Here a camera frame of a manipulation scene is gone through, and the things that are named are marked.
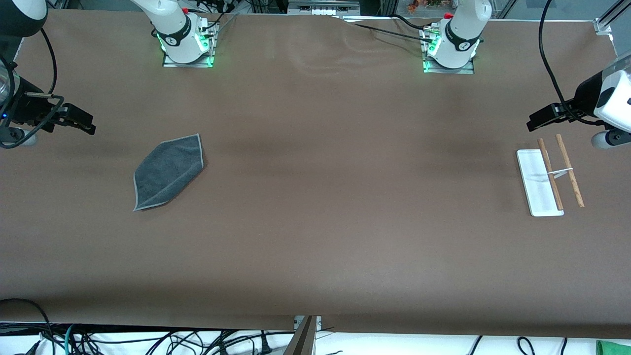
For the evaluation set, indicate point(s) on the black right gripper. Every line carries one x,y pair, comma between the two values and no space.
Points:
25,108

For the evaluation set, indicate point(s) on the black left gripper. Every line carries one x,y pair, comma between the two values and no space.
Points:
583,97

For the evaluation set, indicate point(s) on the grey microfibre towel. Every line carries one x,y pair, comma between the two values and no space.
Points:
167,172

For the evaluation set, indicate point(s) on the white rack crossbar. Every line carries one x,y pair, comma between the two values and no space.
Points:
562,172

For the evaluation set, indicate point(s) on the white rack base tray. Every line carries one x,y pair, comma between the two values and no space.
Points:
535,182

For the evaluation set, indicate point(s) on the orange clutter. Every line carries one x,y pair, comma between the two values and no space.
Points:
424,5

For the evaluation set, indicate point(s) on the green cloth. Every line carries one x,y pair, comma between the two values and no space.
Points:
613,348

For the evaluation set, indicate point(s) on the brown slanted beam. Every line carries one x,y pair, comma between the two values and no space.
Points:
301,342

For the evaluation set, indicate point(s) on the black left camera mount bar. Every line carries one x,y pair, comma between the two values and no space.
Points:
620,136

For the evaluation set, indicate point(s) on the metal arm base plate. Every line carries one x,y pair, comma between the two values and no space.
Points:
187,64
448,71

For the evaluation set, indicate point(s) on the aluminium frame post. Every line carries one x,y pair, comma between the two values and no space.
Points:
609,19

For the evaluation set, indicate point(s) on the grey socket rail unit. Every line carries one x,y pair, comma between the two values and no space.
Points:
323,6

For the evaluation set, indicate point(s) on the silver table edge bracket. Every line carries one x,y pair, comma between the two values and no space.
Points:
318,323

